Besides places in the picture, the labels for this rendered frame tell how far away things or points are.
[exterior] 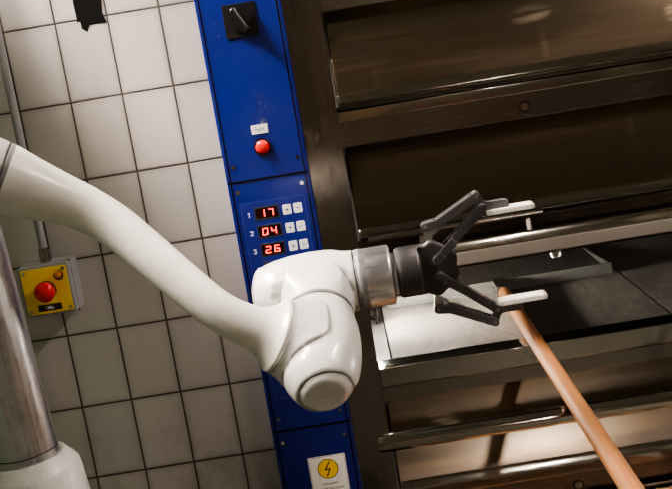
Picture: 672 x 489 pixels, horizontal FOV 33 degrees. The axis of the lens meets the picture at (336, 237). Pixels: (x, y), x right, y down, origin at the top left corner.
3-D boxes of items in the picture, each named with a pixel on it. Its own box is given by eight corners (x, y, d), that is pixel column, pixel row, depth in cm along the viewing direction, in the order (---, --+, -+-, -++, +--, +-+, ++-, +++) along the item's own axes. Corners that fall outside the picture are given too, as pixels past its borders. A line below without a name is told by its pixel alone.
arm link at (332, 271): (358, 287, 173) (366, 341, 162) (259, 304, 173) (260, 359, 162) (348, 230, 167) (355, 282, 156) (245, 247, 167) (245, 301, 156)
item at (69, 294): (35, 311, 222) (25, 261, 220) (85, 303, 221) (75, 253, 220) (26, 320, 214) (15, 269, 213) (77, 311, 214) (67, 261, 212)
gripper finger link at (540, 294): (500, 301, 164) (500, 306, 165) (547, 293, 164) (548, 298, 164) (497, 297, 167) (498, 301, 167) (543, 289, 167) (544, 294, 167)
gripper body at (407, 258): (389, 241, 168) (450, 230, 168) (398, 295, 170) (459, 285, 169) (391, 250, 161) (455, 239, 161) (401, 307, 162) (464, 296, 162)
